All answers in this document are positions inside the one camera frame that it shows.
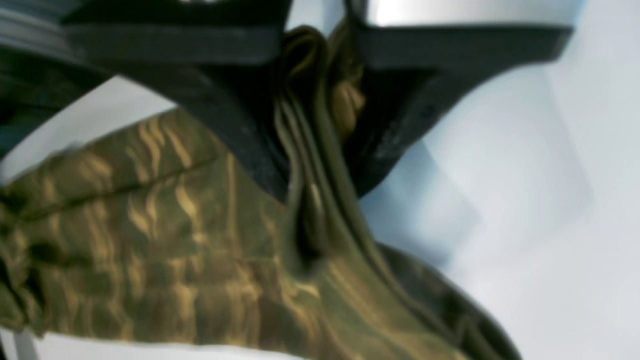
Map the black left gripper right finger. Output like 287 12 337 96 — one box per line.
345 0 576 196

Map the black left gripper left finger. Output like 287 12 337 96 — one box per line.
61 0 291 201

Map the camouflage T-shirt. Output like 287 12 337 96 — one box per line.
1 23 521 360

